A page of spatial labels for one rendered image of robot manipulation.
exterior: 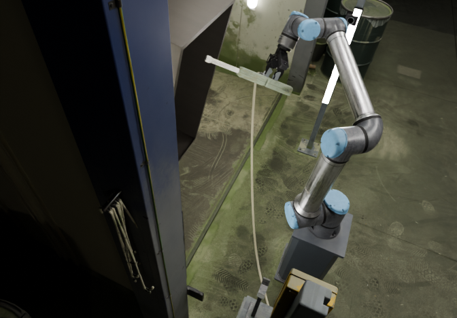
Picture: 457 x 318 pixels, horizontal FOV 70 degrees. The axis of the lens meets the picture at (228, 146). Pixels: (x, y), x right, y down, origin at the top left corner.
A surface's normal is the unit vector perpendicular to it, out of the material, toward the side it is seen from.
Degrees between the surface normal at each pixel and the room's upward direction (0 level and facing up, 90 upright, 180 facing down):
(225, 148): 0
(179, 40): 12
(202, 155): 0
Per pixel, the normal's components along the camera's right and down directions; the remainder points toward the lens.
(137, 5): 0.91, 0.33
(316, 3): -0.40, 0.65
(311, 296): 0.07, -0.69
